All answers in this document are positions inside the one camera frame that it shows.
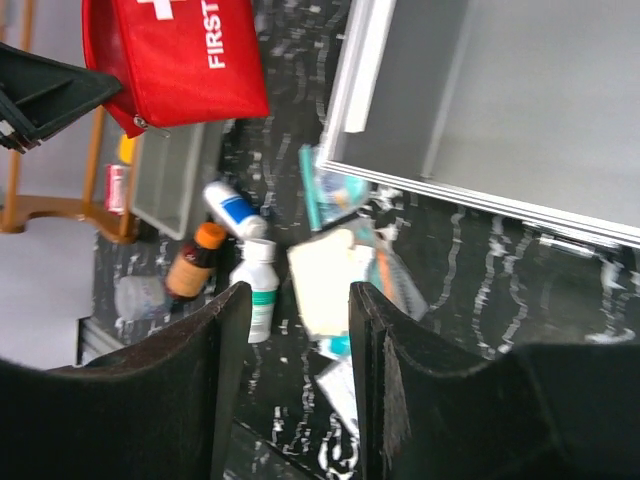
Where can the clear round container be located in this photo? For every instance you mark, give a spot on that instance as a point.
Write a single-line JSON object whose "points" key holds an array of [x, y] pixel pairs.
{"points": [[140, 298]]}

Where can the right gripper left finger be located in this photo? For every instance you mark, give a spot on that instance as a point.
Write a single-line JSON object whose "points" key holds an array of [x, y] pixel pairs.
{"points": [[162, 408]]}

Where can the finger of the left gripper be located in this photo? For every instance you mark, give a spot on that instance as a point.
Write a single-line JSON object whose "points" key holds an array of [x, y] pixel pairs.
{"points": [[41, 97]]}

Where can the white medicine bottle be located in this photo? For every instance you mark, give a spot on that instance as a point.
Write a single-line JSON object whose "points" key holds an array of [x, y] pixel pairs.
{"points": [[256, 269]]}

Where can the grey plastic tray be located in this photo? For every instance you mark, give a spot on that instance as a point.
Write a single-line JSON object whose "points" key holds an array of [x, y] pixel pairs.
{"points": [[167, 163]]}

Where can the blue white bandage roll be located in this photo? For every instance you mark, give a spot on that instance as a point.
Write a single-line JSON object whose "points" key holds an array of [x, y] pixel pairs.
{"points": [[230, 209]]}

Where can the red white medicine box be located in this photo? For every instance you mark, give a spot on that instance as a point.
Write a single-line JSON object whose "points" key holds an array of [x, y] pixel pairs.
{"points": [[116, 185]]}

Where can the red first aid pouch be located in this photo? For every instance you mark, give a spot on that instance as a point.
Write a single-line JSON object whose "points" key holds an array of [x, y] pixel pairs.
{"points": [[179, 62]]}

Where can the wooden shelf rack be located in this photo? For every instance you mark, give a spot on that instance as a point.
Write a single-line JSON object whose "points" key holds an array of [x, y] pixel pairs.
{"points": [[64, 178]]}

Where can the grey metal case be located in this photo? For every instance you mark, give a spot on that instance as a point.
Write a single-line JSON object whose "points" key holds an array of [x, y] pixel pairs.
{"points": [[526, 109]]}

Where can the brown medicine bottle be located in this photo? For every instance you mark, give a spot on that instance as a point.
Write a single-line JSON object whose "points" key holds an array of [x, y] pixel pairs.
{"points": [[195, 262]]}

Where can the teal tape packet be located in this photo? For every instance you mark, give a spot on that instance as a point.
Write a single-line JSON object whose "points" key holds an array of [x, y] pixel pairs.
{"points": [[329, 196]]}

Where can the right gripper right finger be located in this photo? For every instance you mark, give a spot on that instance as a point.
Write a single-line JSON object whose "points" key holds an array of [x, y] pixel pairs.
{"points": [[430, 410]]}

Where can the white gauze pads bag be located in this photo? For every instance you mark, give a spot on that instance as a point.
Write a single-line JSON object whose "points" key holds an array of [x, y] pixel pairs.
{"points": [[337, 384]]}

